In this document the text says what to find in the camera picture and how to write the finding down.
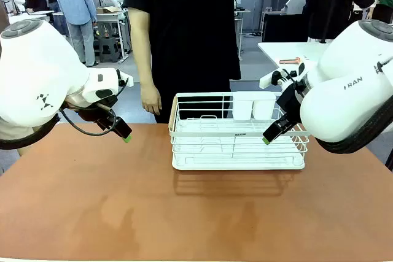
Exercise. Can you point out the grey plastic stool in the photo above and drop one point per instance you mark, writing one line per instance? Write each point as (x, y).
(106, 42)

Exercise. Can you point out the white drip tray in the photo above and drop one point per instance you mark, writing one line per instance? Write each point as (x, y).
(239, 166)

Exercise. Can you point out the black monitor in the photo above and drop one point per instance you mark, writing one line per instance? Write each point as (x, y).
(282, 29)

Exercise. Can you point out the white background desk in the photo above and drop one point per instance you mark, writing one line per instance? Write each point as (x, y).
(107, 18)

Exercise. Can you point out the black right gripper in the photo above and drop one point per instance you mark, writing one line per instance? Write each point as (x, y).
(290, 102)

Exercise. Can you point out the white side table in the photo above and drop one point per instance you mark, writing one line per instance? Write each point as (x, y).
(285, 48)

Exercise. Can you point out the person in black t-shirt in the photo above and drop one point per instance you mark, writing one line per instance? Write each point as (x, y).
(190, 29)

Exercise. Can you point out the person right forearm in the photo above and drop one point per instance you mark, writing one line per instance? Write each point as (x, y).
(144, 62)

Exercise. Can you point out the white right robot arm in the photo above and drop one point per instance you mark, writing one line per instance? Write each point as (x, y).
(347, 105)

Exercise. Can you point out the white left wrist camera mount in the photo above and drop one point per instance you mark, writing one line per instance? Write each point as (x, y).
(126, 78)

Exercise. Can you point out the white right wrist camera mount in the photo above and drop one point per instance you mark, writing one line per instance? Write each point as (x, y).
(270, 79)

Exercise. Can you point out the person right hand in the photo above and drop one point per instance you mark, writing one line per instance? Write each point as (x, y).
(151, 99)

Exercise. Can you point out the white cutlery holder cup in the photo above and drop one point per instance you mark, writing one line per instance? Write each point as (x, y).
(264, 107)
(242, 105)

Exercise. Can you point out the cardboard box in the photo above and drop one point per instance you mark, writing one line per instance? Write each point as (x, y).
(109, 10)

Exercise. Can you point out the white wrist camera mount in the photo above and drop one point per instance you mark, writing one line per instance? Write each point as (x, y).
(126, 78)
(270, 79)

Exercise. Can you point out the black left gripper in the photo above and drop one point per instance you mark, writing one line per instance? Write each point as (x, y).
(101, 117)

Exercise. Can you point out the grey white machine housing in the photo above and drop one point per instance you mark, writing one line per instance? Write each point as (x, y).
(294, 2)

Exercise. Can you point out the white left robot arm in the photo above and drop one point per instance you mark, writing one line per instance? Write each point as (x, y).
(37, 68)

